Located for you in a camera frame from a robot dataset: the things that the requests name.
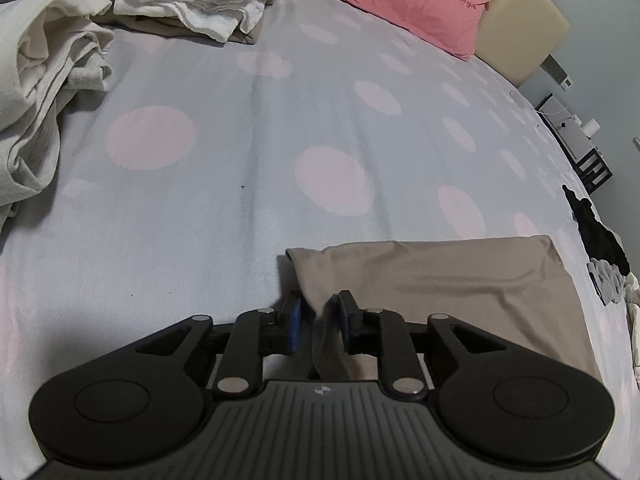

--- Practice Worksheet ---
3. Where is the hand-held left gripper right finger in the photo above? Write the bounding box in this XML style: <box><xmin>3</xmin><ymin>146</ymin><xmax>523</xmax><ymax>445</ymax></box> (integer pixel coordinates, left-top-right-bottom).
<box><xmin>337</xmin><ymin>290</ymin><xmax>506</xmax><ymax>397</ymax></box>

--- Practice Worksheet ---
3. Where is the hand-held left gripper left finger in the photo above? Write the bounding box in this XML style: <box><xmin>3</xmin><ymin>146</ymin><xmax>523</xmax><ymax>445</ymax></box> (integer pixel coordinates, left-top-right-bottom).
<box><xmin>135</xmin><ymin>290</ymin><xmax>307</xmax><ymax>397</ymax></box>

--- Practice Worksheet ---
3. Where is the taupe long-sleeve shirt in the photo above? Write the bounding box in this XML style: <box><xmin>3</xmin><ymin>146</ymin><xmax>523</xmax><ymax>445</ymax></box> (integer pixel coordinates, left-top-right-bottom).
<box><xmin>285</xmin><ymin>234</ymin><xmax>603</xmax><ymax>385</ymax></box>

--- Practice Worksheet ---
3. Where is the grey garment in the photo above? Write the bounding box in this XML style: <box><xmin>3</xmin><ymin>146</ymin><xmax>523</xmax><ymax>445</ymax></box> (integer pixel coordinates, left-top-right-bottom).
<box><xmin>586</xmin><ymin>257</ymin><xmax>632</xmax><ymax>307</ymax></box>

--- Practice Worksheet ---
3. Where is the black garment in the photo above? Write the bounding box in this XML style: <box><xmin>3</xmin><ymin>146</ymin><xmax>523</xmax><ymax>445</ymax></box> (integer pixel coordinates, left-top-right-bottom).
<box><xmin>561</xmin><ymin>184</ymin><xmax>632</xmax><ymax>277</ymax></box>

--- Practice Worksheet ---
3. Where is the white shirt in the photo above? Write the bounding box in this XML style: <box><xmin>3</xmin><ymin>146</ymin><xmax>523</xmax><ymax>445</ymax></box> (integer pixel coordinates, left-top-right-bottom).
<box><xmin>619</xmin><ymin>275</ymin><xmax>640</xmax><ymax>378</ymax></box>

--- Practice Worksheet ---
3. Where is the dark wooden nightstand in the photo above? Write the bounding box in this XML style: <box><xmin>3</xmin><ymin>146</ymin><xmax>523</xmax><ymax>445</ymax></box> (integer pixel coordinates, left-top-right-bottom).
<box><xmin>534</xmin><ymin>92</ymin><xmax>614</xmax><ymax>197</ymax></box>

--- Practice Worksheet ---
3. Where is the white box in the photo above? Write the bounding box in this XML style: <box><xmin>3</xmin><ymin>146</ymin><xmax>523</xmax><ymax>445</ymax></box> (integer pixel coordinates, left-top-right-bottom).
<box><xmin>541</xmin><ymin>96</ymin><xmax>597</xmax><ymax>157</ymax></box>

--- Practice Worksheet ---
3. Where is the pink pillow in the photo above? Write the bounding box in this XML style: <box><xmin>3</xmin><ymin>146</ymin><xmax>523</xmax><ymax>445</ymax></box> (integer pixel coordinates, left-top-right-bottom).
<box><xmin>290</xmin><ymin>0</ymin><xmax>492</xmax><ymax>62</ymax></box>

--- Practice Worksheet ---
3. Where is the white textured cloth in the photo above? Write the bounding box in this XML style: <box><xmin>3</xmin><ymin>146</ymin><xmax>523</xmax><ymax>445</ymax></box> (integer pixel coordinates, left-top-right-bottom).
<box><xmin>80</xmin><ymin>0</ymin><xmax>267</xmax><ymax>45</ymax></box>

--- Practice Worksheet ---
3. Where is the khaki garment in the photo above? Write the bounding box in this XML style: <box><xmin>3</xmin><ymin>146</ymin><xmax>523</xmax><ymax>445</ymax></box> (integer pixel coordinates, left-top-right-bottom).
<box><xmin>94</xmin><ymin>10</ymin><xmax>262</xmax><ymax>47</ymax></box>

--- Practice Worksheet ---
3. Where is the cream garment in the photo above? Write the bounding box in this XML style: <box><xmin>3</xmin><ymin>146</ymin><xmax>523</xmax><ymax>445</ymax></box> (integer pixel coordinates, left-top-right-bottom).
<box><xmin>0</xmin><ymin>0</ymin><xmax>117</xmax><ymax>233</ymax></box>

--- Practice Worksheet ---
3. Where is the grey wall panel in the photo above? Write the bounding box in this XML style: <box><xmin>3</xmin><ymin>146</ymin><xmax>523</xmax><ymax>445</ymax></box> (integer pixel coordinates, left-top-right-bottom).
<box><xmin>541</xmin><ymin>56</ymin><xmax>576</xmax><ymax>92</ymax></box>

